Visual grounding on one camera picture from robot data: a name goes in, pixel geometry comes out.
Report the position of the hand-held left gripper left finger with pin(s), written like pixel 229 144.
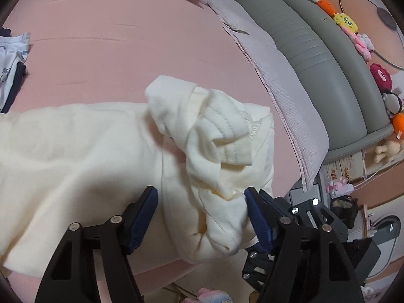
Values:
pixel 143 219

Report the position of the grey round plush toy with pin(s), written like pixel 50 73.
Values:
pixel 393 102

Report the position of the bed with pink sheet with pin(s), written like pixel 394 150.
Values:
pixel 110 44

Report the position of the small orange ball plush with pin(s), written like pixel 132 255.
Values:
pixel 398 123

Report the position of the grey round disc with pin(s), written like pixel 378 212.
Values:
pixel 386 16

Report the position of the printed paper box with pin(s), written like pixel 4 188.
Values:
pixel 344 167

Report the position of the magenta plush toy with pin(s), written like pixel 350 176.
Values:
pixel 380 75

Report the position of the orange carrot plush toy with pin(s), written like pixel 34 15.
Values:
pixel 325 7

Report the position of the grey padded headboard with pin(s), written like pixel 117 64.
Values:
pixel 309 44

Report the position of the yellow plush toy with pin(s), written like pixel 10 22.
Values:
pixel 345 22

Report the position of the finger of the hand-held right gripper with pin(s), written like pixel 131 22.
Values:
pixel 257 268
pixel 309 211

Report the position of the pink plush toy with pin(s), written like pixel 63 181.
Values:
pixel 363 44

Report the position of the dark brown bag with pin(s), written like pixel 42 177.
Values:
pixel 345 210

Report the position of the navy garment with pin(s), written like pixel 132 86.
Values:
pixel 15 82

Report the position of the small pink toy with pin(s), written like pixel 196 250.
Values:
pixel 339 185

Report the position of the beige plush toy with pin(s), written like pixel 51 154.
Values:
pixel 388 151

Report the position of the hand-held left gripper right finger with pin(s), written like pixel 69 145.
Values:
pixel 257 221

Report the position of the cream shirt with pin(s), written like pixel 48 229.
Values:
pixel 79 151

